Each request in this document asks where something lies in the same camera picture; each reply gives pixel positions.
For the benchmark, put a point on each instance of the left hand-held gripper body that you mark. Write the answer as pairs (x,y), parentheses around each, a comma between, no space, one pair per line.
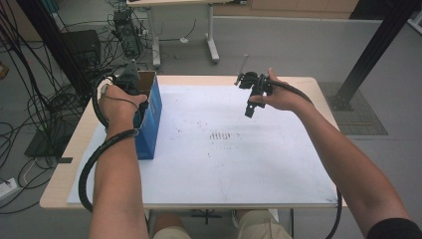
(129,79)

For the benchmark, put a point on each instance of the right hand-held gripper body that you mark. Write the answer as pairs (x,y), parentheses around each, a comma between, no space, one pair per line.
(258,83)

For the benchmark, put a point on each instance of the blue cardboard box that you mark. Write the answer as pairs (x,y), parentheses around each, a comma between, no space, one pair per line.
(151,132)

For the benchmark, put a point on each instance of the person's left hand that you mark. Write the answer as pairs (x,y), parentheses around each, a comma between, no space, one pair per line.
(117,106)

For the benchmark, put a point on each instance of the person's right hand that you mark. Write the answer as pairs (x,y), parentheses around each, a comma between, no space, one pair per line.
(285,98)

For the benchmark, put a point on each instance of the black computer tower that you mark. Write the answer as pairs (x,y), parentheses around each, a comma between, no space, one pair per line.
(127,33)

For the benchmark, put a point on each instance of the white table mat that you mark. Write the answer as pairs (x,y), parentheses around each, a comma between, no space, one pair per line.
(249,159)

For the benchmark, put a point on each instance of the black equipment box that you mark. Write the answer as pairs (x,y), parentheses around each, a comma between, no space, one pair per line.
(81,46)

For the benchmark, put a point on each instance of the white background desk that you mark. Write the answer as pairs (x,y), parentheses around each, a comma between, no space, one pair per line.
(210,36)

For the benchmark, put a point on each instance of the wooden table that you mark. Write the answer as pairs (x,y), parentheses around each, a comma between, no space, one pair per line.
(66,179)

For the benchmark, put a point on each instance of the black flat floor plate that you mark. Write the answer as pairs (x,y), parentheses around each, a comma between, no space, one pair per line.
(44,144)

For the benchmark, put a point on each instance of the grey floor mat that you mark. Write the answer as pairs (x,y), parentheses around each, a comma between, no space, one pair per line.
(361,113)

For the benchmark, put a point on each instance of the person's right leg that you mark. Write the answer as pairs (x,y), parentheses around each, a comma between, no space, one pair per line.
(262,225)

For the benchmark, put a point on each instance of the person's leg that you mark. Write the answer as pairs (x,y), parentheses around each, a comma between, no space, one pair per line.
(172,229)
(262,225)

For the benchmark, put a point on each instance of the person's left leg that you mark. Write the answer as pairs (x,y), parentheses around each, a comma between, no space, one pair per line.
(172,229)

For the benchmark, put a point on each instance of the white power strip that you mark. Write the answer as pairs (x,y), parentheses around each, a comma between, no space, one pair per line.
(7,188)

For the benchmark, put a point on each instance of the black shirt sleeve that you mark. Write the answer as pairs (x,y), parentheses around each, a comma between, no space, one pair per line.
(394,229)

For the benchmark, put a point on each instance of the black metal post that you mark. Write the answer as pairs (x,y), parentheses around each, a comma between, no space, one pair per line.
(53,43)
(375,46)

